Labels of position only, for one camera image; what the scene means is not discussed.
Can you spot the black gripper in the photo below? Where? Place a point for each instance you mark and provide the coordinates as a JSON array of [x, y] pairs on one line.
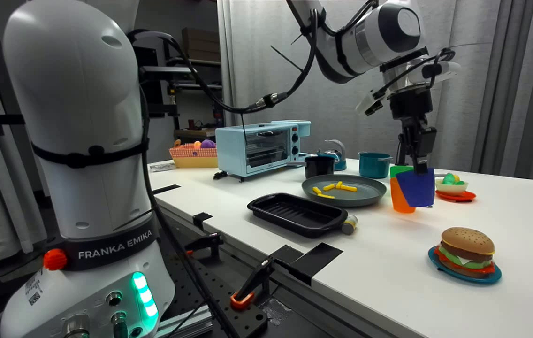
[[416, 129]]

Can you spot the blue plastic cup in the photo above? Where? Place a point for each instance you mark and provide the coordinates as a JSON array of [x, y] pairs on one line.
[[416, 191]]

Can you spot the yellow toy potato fry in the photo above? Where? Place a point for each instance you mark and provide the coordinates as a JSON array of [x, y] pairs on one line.
[[345, 187], [328, 187], [315, 191], [324, 196]]

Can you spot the green plastic cup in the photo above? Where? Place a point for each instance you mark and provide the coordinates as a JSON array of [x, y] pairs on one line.
[[398, 172]]

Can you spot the orange plastic cup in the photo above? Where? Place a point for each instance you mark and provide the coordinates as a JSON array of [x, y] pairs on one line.
[[398, 202]]

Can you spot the grey-green round plate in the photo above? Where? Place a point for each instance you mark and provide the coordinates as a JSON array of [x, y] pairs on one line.
[[366, 196]]

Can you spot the small blue toy plate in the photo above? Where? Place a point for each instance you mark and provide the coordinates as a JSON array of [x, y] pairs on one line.
[[465, 279]]

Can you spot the teal cooking pot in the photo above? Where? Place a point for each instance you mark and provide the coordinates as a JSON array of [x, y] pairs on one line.
[[371, 166]]

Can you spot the round bluish glass object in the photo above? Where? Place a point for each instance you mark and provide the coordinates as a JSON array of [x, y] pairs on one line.
[[338, 153]]

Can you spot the small can yellow label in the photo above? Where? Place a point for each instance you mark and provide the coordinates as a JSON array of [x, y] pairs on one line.
[[349, 224]]

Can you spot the toy hamburger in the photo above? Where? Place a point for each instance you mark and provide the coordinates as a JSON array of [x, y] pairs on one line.
[[465, 247]]

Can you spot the black rectangular tray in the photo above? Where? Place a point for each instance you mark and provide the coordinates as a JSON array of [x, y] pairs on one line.
[[294, 215]]

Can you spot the light blue toaster oven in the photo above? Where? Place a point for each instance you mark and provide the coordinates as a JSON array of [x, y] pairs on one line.
[[259, 151]]

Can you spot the pink yellow toy basket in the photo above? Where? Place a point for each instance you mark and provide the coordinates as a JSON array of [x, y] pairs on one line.
[[191, 157]]

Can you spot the dark storage shelf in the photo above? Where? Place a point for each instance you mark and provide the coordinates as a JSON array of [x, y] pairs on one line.
[[184, 95]]

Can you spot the aluminium extrusion bar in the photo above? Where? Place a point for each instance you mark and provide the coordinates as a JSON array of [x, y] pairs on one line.
[[184, 322]]

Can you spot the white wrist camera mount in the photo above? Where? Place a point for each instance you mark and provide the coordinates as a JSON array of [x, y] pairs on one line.
[[384, 95]]

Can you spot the black flat table bracket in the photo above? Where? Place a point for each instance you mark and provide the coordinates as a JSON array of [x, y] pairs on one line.
[[306, 260], [163, 191]]

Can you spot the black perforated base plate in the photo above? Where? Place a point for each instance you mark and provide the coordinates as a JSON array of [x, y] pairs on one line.
[[229, 294]]

